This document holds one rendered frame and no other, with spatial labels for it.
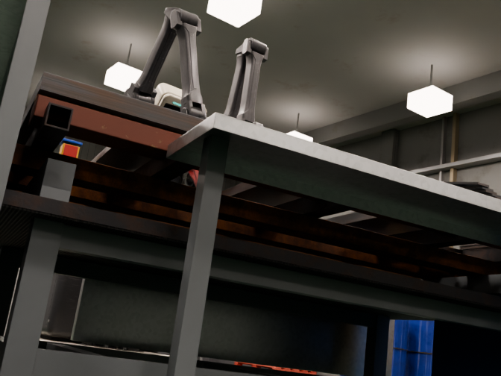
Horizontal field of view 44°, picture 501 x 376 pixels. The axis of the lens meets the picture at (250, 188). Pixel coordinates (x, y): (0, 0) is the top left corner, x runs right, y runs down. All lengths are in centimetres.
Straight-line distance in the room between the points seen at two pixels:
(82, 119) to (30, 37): 24
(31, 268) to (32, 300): 6
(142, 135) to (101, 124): 9
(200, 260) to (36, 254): 35
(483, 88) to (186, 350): 845
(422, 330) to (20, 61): 468
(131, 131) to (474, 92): 827
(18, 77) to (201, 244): 45
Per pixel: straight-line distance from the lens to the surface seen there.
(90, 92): 142
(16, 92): 120
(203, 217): 121
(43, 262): 134
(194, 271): 119
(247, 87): 263
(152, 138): 143
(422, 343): 550
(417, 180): 137
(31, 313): 134
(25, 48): 124
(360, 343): 262
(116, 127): 141
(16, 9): 163
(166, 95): 259
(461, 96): 957
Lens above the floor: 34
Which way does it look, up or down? 15 degrees up
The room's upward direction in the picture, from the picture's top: 8 degrees clockwise
